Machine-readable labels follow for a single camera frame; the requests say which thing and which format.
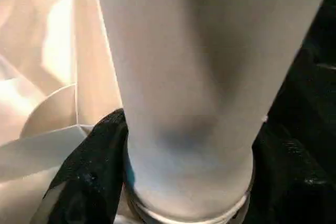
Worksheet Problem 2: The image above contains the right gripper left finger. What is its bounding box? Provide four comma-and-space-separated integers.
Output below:
31, 109, 129, 224

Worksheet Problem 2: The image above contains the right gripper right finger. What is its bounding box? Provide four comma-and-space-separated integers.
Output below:
241, 127, 336, 224

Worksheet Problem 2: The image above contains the white plastic table top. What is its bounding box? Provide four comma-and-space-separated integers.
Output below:
0, 0, 128, 224

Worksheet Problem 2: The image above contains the white plastic table leg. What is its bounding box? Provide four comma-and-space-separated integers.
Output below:
93, 0, 336, 224

